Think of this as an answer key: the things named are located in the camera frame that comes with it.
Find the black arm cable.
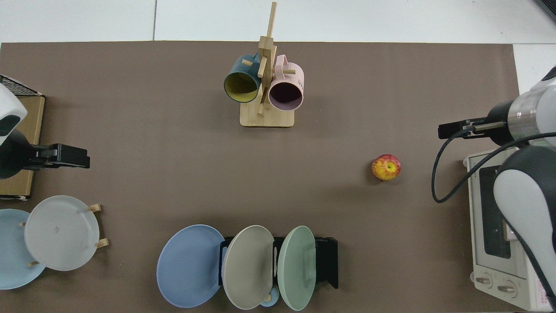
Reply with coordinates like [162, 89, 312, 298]
[431, 125, 556, 204]

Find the wooden plate rack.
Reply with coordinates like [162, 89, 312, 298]
[20, 203, 109, 266]

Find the beige plate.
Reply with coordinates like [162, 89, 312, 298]
[222, 225, 275, 310]

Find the grey plate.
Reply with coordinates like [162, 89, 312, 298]
[24, 195, 100, 272]

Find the small blue round thing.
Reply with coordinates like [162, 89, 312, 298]
[259, 285, 281, 307]

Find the brown table cloth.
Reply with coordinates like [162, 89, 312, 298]
[0, 41, 520, 313]

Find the black dish rack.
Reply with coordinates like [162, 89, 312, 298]
[218, 236, 339, 290]

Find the pale toaster oven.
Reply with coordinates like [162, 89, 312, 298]
[463, 148, 556, 312]

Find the dark blue mug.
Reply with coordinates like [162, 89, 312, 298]
[224, 53, 262, 103]

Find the pale green plate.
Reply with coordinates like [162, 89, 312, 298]
[278, 225, 317, 311]

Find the dark grey object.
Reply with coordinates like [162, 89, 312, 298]
[534, 0, 556, 22]

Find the pink mug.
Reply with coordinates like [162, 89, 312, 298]
[268, 54, 304, 112]

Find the wire basket with wooden floor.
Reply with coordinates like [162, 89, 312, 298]
[0, 75, 46, 201]

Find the red yellow apple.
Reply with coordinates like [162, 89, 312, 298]
[371, 154, 401, 181]

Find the light blue plate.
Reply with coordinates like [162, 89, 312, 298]
[0, 209, 46, 290]

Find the wooden mug stand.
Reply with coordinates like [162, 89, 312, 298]
[240, 1, 295, 128]

